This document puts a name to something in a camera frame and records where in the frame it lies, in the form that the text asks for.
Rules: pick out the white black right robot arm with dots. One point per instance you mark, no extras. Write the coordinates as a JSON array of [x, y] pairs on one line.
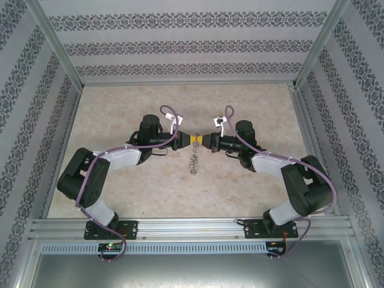
[[267, 163]]

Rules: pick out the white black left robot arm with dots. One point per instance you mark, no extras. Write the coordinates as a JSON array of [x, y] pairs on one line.
[[120, 157]]

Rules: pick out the aluminium back floor beam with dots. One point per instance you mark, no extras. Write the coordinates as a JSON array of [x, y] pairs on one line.
[[192, 83]]

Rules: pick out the aluminium floor beam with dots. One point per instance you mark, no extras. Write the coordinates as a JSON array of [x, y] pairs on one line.
[[61, 153], [315, 150], [192, 83]]

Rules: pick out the small circuit board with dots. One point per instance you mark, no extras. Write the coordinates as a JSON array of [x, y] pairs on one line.
[[276, 247], [111, 247]]

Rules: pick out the grey metal sheet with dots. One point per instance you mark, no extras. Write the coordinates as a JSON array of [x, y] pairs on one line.
[[192, 273]]

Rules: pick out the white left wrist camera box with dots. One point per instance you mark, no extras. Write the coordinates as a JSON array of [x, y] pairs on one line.
[[179, 120]]

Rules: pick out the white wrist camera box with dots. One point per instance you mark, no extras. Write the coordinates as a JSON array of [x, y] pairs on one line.
[[218, 121], [179, 120]]

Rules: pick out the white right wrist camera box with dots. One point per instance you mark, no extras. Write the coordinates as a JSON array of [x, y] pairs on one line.
[[218, 121]]

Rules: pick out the aluminium mounting rail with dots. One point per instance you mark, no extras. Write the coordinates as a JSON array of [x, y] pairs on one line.
[[192, 229]]

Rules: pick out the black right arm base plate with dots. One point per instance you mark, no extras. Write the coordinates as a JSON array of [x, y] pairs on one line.
[[252, 229]]

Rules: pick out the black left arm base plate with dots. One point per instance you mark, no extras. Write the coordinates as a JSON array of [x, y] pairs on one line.
[[132, 229]]

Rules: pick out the aluminium frame post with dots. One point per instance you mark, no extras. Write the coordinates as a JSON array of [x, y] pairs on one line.
[[51, 39], [324, 39]]

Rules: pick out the aluminium frame bar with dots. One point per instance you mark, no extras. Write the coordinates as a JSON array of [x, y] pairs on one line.
[[358, 264], [24, 264]]

